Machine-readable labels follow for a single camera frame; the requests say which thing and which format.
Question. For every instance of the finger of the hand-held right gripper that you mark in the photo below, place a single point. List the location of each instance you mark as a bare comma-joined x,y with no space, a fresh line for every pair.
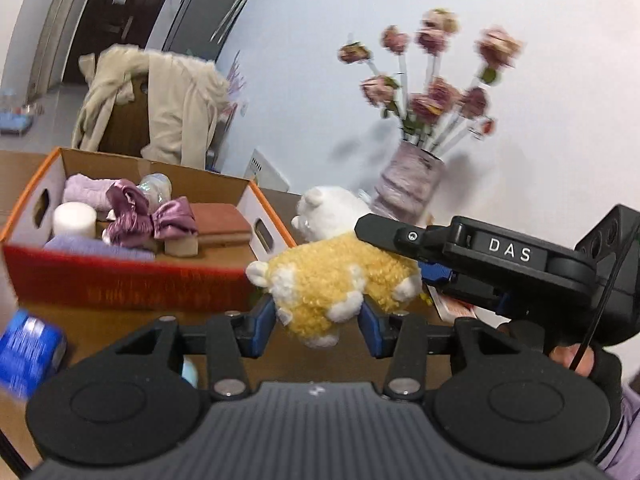
400,237
435,272

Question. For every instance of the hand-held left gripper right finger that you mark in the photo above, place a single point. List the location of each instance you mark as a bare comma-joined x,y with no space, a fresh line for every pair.
371,332

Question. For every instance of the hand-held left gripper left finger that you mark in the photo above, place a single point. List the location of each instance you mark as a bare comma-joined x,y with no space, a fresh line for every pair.
262,327

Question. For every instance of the yellow plush toy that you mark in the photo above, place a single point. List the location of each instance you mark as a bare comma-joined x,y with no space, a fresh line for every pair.
325,275

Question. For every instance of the brown scouring sponge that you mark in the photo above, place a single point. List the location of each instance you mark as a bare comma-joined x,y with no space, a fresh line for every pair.
220,220

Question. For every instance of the orange-edged cardboard box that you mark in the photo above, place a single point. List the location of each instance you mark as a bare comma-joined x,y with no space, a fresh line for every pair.
125,280

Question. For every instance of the person's right forearm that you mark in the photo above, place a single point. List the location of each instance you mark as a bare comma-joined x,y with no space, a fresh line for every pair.
622,440

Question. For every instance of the person's right hand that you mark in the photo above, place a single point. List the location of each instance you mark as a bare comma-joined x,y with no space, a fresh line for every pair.
565,357

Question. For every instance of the red white packet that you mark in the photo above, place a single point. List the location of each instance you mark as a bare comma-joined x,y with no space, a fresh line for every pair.
450,305

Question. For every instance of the pink vase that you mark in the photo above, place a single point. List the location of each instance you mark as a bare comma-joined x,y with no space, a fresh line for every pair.
407,185

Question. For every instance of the white plush toy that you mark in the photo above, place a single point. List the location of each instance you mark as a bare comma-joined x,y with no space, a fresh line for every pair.
330,210

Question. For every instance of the light blue round object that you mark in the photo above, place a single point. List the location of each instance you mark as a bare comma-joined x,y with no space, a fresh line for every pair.
190,372

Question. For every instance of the beige sponge block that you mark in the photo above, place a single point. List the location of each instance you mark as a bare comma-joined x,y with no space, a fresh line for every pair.
181,247

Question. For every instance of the purple satin bow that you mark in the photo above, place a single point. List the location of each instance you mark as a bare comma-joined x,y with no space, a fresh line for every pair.
175,217
125,205

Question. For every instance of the dried pink flower bouquet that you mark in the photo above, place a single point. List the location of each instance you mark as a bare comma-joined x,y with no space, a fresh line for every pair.
430,95

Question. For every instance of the clear plastic bottle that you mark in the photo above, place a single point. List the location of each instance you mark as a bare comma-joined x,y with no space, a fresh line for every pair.
155,187

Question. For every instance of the lavender cloth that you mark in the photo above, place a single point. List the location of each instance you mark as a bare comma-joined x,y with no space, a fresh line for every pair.
90,249

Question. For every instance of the white roll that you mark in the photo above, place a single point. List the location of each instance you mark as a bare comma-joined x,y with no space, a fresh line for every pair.
75,220

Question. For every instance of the lilac towel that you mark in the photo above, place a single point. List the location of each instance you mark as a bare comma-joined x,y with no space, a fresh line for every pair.
85,190

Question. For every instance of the beige coat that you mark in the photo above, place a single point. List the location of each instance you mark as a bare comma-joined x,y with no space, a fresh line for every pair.
175,110

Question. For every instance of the blue packet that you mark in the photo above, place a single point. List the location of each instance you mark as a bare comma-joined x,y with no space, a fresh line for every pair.
27,355

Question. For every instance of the wooden chair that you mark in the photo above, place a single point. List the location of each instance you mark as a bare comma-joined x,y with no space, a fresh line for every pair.
125,125

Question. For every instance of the grey refrigerator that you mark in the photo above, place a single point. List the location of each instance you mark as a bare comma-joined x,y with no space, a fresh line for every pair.
200,10

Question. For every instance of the dark brown door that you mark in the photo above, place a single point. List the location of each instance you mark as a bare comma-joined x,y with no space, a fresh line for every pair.
110,20

